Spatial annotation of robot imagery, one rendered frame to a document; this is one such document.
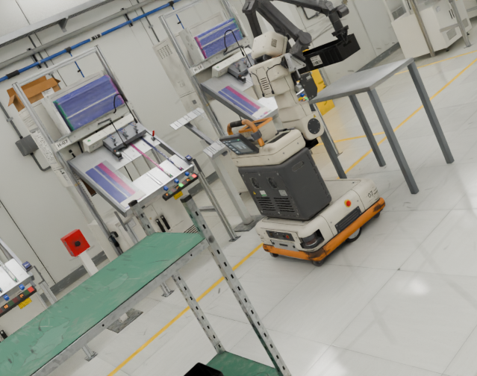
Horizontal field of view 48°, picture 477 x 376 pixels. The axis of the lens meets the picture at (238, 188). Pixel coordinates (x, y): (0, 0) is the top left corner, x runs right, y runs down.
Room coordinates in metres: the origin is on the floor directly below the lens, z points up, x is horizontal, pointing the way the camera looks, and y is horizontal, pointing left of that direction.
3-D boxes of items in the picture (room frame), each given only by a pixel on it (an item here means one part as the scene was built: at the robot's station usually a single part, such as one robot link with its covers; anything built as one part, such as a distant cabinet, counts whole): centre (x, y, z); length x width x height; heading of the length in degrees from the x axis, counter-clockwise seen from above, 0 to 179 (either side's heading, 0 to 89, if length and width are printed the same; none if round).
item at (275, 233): (3.21, -0.10, 0.23); 0.41 x 0.02 x 0.08; 25
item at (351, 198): (3.37, -0.38, 0.16); 0.67 x 0.64 x 0.25; 115
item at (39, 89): (4.65, 0.99, 1.82); 0.68 x 0.30 x 0.20; 122
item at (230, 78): (5.15, -0.48, 0.65); 1.01 x 0.73 x 1.29; 32
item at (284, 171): (3.33, -0.30, 0.59); 0.55 x 0.34 x 0.83; 25
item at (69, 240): (3.75, 1.22, 0.39); 0.24 x 0.24 x 0.78; 32
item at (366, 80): (3.70, -1.08, 0.40); 0.70 x 0.45 x 0.80; 25
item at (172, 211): (4.52, 0.86, 0.31); 0.70 x 0.65 x 0.62; 122
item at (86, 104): (4.45, 0.74, 1.52); 0.51 x 0.13 x 0.27; 122
